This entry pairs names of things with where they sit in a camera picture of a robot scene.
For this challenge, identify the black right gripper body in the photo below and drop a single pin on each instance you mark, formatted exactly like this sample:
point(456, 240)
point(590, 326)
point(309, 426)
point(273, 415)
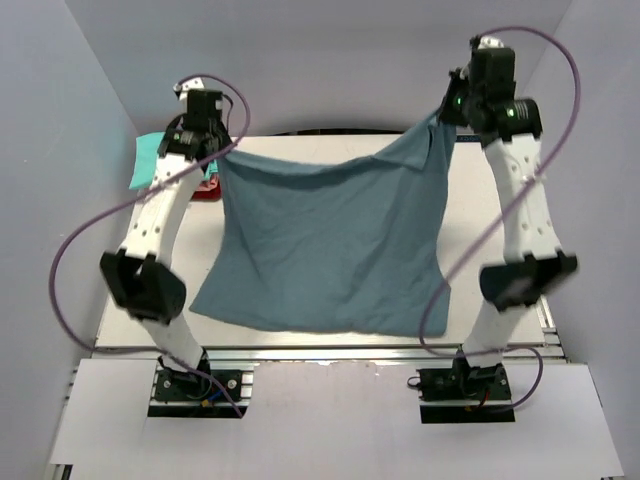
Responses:
point(458, 99)

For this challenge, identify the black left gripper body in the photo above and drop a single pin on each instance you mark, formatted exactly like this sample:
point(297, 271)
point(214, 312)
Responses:
point(219, 127)

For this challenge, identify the blue t shirt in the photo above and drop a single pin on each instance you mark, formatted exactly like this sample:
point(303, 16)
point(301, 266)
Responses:
point(350, 247)

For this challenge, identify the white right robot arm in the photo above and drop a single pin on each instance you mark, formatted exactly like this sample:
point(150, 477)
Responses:
point(534, 262)

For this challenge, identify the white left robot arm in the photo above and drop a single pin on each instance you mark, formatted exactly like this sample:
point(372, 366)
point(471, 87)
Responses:
point(139, 275)

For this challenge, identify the blue label sticker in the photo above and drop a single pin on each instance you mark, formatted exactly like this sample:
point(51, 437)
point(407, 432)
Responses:
point(467, 138)

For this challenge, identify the teal folded t shirt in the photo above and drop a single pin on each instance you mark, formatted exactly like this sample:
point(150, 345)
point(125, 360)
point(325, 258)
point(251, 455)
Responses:
point(146, 147)

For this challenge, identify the pink folded t shirt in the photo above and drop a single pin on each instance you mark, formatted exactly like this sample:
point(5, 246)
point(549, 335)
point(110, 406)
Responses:
point(211, 175)

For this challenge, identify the red folded t shirt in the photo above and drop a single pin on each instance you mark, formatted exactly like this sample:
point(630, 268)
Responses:
point(208, 190)

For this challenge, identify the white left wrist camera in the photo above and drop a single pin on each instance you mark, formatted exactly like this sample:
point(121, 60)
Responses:
point(187, 85)

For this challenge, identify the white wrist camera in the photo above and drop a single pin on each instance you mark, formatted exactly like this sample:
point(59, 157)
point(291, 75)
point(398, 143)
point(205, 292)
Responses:
point(187, 85)
point(485, 42)

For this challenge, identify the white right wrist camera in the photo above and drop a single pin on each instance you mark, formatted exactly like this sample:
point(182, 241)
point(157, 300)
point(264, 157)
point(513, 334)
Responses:
point(485, 42)

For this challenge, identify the aluminium table frame rail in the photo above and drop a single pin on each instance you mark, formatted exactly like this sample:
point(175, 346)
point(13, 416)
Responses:
point(553, 347)

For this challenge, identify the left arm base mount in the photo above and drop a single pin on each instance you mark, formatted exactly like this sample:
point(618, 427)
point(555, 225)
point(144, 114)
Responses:
point(179, 394)

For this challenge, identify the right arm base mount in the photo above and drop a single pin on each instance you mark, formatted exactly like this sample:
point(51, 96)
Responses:
point(460, 396)

